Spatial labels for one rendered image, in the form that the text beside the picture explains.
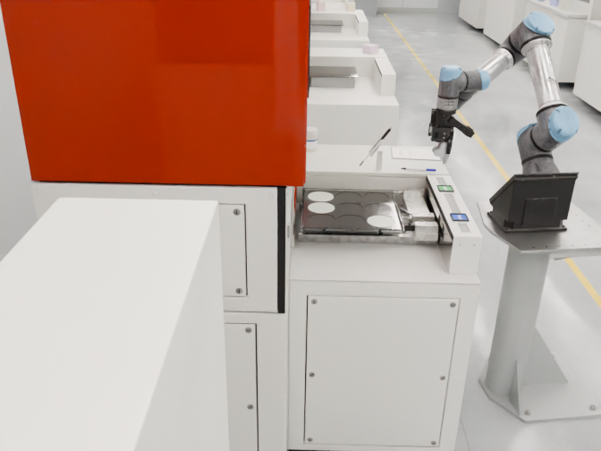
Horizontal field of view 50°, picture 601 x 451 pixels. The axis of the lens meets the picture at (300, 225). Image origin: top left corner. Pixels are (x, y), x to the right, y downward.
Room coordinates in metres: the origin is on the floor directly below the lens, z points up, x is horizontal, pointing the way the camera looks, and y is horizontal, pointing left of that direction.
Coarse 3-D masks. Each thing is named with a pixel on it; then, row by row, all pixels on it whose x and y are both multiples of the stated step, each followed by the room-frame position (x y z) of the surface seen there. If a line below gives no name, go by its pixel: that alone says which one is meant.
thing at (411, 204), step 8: (408, 200) 2.33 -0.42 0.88; (416, 200) 2.33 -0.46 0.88; (424, 200) 2.33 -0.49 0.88; (408, 208) 2.25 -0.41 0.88; (416, 208) 2.25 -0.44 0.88; (424, 208) 2.25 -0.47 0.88; (408, 216) 2.22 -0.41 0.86; (416, 240) 2.04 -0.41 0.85; (424, 240) 2.04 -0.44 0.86; (432, 240) 2.03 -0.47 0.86
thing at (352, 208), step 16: (336, 192) 2.35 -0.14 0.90; (352, 192) 2.36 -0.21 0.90; (368, 192) 2.36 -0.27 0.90; (384, 192) 2.36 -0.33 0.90; (304, 208) 2.19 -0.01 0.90; (336, 208) 2.20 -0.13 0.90; (352, 208) 2.20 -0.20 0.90; (368, 208) 2.20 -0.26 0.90; (384, 208) 2.20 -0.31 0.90; (304, 224) 2.06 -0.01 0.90; (320, 224) 2.06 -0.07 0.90; (336, 224) 2.06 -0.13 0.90; (352, 224) 2.07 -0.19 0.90; (368, 224) 2.07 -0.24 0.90
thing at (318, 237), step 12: (300, 240) 2.08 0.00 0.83; (312, 240) 2.07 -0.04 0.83; (324, 240) 2.07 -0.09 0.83; (336, 240) 2.07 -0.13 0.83; (348, 240) 2.07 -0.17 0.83; (360, 240) 2.07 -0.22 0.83; (372, 240) 2.07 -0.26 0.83; (384, 240) 2.07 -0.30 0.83; (396, 240) 2.07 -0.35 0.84; (408, 240) 2.07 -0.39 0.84
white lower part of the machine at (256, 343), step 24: (288, 288) 1.80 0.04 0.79; (240, 312) 1.61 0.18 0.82; (264, 312) 1.61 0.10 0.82; (288, 312) 1.83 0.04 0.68; (240, 336) 1.61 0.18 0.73; (264, 336) 1.61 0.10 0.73; (240, 360) 1.61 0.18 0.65; (264, 360) 1.61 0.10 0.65; (240, 384) 1.61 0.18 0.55; (264, 384) 1.61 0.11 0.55; (240, 408) 1.61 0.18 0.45; (264, 408) 1.61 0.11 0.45; (240, 432) 1.61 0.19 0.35; (264, 432) 1.61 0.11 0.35
